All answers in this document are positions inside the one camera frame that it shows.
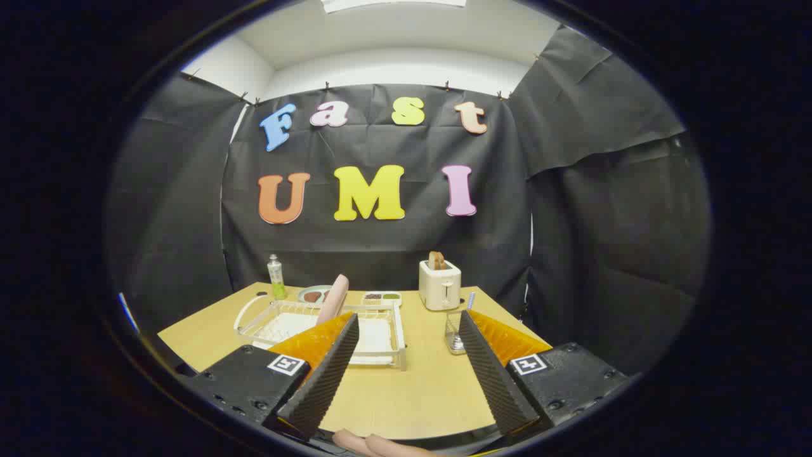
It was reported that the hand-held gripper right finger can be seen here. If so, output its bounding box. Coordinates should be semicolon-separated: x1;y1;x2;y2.
458;309;630;437

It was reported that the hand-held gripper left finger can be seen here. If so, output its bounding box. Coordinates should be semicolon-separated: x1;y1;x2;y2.
187;311;360;442

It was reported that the black backdrop cloth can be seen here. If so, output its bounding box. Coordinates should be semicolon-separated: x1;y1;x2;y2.
105;25;711;375

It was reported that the clear bottle green liquid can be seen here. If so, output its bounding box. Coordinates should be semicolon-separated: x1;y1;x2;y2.
267;255;288;300

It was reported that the cream toaster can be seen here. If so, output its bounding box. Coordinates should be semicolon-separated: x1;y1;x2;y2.
419;260;462;312

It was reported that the ceiling light panel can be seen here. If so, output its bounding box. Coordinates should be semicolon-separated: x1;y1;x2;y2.
320;0;467;15

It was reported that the pink plate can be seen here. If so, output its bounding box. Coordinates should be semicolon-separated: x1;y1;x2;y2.
316;274;350;326

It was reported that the white wire dish rack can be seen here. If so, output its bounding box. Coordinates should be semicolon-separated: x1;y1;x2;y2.
233;293;407;371

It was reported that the metal wire basket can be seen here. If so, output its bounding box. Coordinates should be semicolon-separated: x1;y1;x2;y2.
445;310;470;355

